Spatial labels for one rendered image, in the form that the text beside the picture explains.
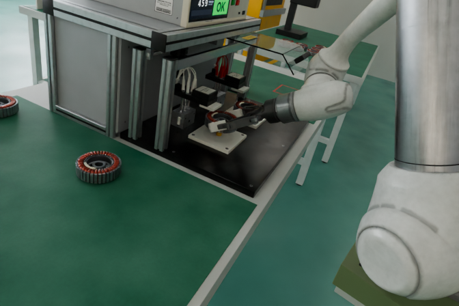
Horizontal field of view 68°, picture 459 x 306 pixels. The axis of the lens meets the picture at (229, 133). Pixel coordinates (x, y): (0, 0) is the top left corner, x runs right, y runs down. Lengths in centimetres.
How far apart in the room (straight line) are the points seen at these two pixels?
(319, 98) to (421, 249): 52
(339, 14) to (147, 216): 578
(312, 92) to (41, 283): 75
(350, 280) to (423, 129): 36
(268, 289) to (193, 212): 95
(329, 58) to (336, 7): 530
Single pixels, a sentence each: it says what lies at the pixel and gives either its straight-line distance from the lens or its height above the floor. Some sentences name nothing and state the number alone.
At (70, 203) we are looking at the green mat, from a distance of 88.
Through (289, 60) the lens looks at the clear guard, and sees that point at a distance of 121.
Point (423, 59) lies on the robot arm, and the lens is 58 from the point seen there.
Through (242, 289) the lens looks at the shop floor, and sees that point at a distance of 170.
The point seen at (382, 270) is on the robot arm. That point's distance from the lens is 60.
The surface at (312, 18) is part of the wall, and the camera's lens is 642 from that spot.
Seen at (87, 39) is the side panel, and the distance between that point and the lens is 110.
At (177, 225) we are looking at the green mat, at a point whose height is 75.
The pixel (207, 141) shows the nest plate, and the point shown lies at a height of 78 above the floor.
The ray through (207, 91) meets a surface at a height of 92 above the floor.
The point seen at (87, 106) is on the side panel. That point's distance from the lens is 117.
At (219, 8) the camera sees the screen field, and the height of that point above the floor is 116.
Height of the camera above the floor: 131
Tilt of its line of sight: 27 degrees down
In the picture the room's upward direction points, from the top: 12 degrees clockwise
